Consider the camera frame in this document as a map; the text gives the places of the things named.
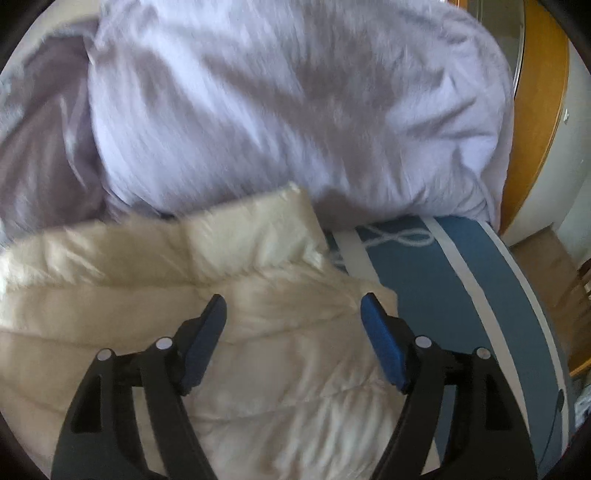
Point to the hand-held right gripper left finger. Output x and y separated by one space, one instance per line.
203 344

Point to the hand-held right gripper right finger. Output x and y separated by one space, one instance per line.
383 341

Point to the cream puffer jacket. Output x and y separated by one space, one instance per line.
138 286

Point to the blue striped bed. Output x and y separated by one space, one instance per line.
438 286

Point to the lilac pillow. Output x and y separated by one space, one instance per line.
277 115
41 152

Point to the glass door panel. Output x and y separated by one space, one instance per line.
503 27

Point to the orange wooden door frame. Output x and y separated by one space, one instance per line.
540 92

